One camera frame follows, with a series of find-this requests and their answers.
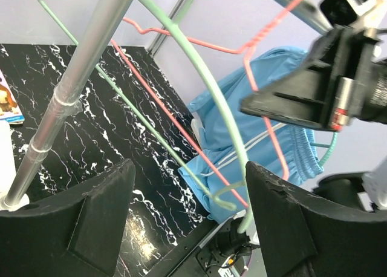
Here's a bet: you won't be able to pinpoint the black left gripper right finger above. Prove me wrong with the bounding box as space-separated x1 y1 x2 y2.
246 161 386 276

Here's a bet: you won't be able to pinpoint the silver clothes rack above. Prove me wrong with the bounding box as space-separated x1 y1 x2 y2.
0 0 333 213

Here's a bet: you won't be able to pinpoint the light blue shorts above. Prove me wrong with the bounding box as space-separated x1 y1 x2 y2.
178 46 324 223

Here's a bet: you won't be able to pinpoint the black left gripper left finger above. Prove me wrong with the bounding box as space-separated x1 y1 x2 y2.
1 159 135 276

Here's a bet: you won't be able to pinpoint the dog picture book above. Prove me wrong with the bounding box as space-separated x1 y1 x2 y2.
0 73 25 125

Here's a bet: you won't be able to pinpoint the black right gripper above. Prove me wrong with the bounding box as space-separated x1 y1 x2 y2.
240 25 386 131

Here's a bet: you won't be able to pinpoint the teal plastic hanger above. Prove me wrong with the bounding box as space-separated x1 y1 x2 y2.
311 132 338 166

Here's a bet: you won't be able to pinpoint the mint green hanger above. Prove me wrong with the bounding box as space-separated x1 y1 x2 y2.
31 0 253 234

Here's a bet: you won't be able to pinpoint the pink wire hanger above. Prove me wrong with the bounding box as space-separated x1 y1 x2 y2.
110 0 305 210

